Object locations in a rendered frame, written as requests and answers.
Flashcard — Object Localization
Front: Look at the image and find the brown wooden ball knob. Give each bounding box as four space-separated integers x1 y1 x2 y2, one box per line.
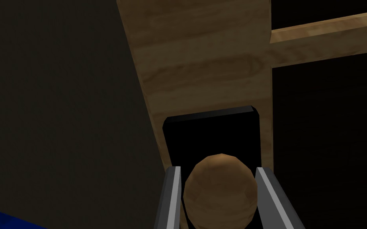
162 105 261 229

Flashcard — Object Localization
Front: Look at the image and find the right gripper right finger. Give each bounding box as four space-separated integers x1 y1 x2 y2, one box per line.
255 167 306 229

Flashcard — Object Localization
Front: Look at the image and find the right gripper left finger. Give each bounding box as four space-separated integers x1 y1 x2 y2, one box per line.
153 165 182 229

